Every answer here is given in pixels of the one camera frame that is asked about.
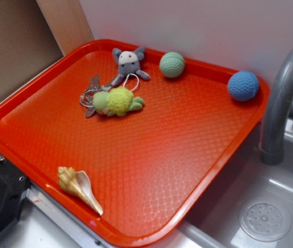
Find metal keys on ring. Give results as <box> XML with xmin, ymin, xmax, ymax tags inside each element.
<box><xmin>79</xmin><ymin>74</ymin><xmax>112</xmax><ymax>118</ymax></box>

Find brown cardboard panel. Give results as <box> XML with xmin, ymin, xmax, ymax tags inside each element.
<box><xmin>0</xmin><ymin>1</ymin><xmax>62</xmax><ymax>102</ymax></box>

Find grey toy sink faucet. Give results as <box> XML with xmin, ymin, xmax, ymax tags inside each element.
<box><xmin>259</xmin><ymin>49</ymin><xmax>293</xmax><ymax>165</ymax></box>

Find grey plush toy keychain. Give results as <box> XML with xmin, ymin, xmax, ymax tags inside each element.
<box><xmin>111</xmin><ymin>47</ymin><xmax>150</xmax><ymax>87</ymax></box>

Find green plush toy keychain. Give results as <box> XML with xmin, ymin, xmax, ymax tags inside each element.
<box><xmin>93</xmin><ymin>86</ymin><xmax>145</xmax><ymax>117</ymax></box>

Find green dimpled ball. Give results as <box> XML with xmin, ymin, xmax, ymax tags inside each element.
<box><xmin>159</xmin><ymin>52</ymin><xmax>186</xmax><ymax>79</ymax></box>

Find light wooden board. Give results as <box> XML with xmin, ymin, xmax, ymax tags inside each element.
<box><xmin>37</xmin><ymin>0</ymin><xmax>94</xmax><ymax>56</ymax></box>

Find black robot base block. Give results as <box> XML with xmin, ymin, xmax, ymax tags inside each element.
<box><xmin>0</xmin><ymin>160</ymin><xmax>28</xmax><ymax>237</ymax></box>

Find orange plastic tray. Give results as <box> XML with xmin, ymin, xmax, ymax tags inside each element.
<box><xmin>0</xmin><ymin>40</ymin><xmax>270</xmax><ymax>247</ymax></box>

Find blue dimpled ball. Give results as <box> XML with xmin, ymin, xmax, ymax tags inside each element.
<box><xmin>227</xmin><ymin>71</ymin><xmax>259</xmax><ymax>102</ymax></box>

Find grey plastic toy sink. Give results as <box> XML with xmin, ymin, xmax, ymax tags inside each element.
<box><xmin>180</xmin><ymin>118</ymin><xmax>293</xmax><ymax>248</ymax></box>

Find tan conch seashell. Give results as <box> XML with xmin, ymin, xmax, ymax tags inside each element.
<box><xmin>57</xmin><ymin>166</ymin><xmax>104</xmax><ymax>216</ymax></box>

